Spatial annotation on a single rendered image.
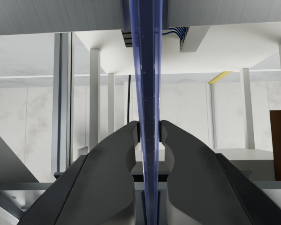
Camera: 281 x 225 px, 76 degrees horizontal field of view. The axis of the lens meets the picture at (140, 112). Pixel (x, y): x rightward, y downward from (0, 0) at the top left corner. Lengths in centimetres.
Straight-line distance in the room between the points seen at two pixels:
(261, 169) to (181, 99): 308
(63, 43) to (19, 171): 35
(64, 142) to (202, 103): 341
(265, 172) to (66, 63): 66
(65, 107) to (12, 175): 24
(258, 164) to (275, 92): 381
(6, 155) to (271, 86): 435
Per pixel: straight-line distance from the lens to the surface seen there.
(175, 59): 78
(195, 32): 51
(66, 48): 54
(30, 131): 420
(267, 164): 69
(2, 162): 30
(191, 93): 374
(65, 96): 51
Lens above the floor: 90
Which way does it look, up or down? 5 degrees down
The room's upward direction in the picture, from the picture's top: 179 degrees clockwise
